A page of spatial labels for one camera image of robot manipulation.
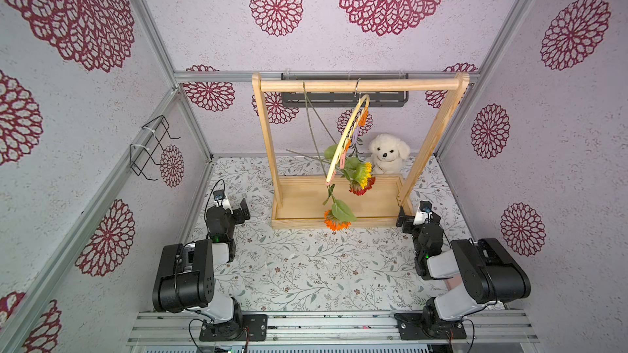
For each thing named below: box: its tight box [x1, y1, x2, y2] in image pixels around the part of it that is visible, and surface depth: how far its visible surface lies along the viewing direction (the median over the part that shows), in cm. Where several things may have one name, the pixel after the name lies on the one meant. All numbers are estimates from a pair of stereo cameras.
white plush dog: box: [368, 133, 411, 175], surface depth 102 cm
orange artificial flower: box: [302, 81, 358, 232], surface depth 77 cm
